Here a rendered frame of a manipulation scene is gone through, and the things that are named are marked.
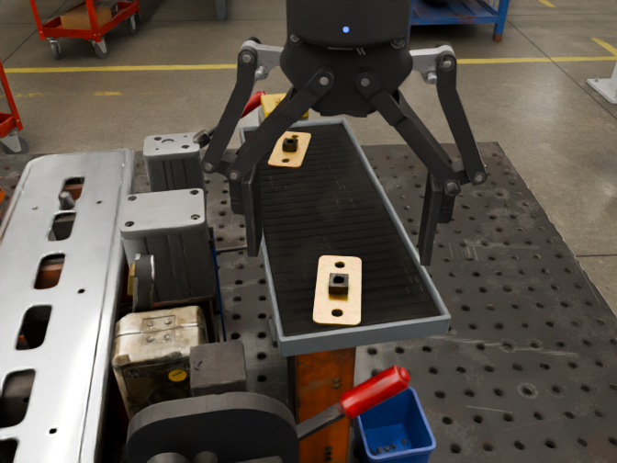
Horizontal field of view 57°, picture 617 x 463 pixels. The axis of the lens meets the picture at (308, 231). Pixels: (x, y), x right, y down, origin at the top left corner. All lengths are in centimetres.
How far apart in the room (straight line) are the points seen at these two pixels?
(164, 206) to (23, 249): 26
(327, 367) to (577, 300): 69
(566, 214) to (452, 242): 156
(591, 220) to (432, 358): 188
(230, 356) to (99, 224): 42
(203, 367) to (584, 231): 237
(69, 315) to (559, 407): 77
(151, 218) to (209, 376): 24
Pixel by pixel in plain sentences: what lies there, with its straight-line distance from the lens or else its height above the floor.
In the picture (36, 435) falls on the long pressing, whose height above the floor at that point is 100.
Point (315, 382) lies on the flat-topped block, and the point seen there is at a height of 93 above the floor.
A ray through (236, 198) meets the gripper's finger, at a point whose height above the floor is 125.
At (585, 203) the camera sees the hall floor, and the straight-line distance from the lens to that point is 296.
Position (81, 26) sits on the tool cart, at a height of 24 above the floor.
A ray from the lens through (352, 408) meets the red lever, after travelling 44.
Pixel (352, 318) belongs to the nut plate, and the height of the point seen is 116.
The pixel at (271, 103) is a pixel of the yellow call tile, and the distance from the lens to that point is 81.
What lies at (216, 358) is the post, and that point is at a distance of 52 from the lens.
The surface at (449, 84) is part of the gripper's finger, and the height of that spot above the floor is 135.
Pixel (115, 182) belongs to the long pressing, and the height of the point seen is 100.
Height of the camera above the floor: 149
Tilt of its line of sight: 37 degrees down
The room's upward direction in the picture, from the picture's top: straight up
